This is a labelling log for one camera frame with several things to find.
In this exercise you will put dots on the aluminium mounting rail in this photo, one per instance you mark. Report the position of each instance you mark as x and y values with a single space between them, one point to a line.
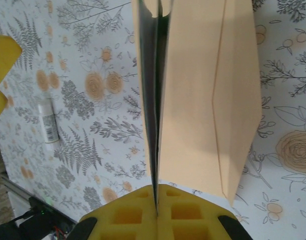
30 190

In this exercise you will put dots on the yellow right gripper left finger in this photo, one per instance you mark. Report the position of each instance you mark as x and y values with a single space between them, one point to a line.
105 225

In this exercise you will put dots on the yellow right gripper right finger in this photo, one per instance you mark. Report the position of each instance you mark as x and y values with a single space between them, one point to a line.
208 225

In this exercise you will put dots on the tan paper envelope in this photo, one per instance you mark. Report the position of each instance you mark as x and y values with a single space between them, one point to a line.
193 100

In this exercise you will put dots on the white glue stick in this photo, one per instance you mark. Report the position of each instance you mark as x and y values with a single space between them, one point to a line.
49 120

